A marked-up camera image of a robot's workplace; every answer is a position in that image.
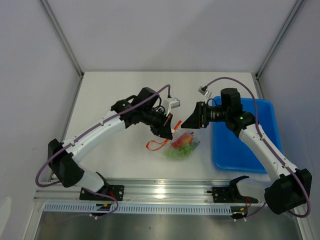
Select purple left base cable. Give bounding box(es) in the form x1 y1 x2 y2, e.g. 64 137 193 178
54 187 119 225

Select aluminium mounting rail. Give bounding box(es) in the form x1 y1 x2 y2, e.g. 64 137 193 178
33 178 229 205

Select blue plastic tray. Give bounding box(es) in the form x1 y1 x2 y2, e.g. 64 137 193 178
211 99 283 174

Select aluminium corner post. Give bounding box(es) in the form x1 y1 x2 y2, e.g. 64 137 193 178
37 0 85 78
254 0 307 78

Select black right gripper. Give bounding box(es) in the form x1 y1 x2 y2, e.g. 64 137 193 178
181 101 229 129

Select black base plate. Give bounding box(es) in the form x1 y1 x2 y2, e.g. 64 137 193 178
79 185 125 202
207 186 259 204

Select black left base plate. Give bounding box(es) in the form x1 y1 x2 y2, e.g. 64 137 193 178
79 185 125 202

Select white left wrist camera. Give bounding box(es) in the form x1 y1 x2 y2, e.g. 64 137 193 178
162 97 181 116

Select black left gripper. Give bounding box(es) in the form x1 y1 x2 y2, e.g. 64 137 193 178
140 108 173 141

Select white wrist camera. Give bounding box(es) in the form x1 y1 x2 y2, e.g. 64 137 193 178
162 97 181 116
197 86 212 100

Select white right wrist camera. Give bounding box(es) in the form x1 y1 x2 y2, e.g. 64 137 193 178
197 86 212 100

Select red chili pepper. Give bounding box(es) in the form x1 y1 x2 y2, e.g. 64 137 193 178
171 136 188 148

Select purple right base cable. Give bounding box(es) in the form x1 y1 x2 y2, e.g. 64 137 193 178
229 201 267 223

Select orange red mango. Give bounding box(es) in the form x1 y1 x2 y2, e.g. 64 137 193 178
177 133 193 146

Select clear zip bag orange zipper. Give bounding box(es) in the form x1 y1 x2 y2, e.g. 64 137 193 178
145 120 201 161

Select green chili pepper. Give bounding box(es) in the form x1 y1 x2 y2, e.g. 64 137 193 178
189 141 200 149

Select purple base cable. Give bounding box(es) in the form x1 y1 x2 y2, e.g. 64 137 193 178
54 187 119 225
229 201 267 223

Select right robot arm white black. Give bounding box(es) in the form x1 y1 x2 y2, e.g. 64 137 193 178
181 88 312 218

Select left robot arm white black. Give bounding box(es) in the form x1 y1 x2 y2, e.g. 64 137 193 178
48 87 181 200

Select left aluminium corner post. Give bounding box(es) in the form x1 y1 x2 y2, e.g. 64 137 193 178
37 0 85 78

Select right aluminium corner post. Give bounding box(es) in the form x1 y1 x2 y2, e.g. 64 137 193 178
254 0 307 78

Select green grape bunch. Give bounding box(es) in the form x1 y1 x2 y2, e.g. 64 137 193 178
164 144 194 160

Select white slotted cable duct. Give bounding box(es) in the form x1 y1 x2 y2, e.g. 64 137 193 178
43 202 233 216

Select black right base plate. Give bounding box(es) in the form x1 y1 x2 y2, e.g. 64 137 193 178
207 186 259 204

